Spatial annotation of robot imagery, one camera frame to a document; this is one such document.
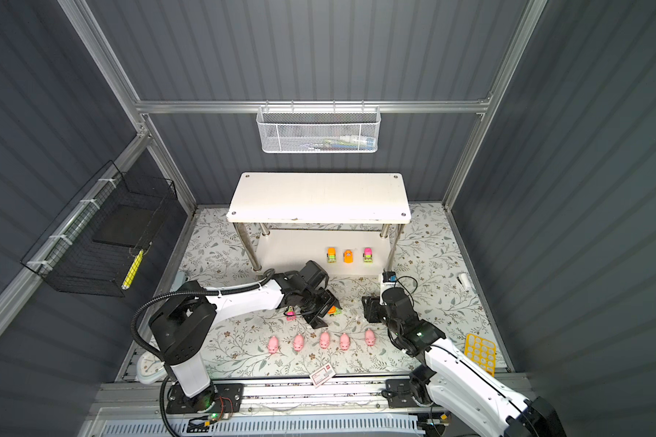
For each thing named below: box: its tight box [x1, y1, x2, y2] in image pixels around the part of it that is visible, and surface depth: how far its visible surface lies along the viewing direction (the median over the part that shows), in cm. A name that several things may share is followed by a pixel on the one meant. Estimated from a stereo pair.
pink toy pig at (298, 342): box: [292, 333, 306, 353], surface depth 84 cm
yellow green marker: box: [121, 249, 145, 290], surface depth 70 cm
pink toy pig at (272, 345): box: [267, 335, 279, 355], surface depth 84 cm
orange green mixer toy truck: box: [326, 246, 338, 264], surface depth 96 cm
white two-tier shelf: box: [225, 172, 412, 277], surface depth 84 cm
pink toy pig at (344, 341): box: [339, 332, 351, 351], surface depth 84 cm
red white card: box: [308, 362, 337, 389], surface depth 78 cm
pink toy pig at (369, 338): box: [364, 328, 377, 347], surface depth 85 cm
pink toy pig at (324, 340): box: [318, 331, 331, 350], surface depth 84 cm
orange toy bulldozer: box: [342, 249, 355, 265], surface depth 96 cm
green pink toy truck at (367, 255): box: [362, 247, 373, 265], surface depth 96 cm
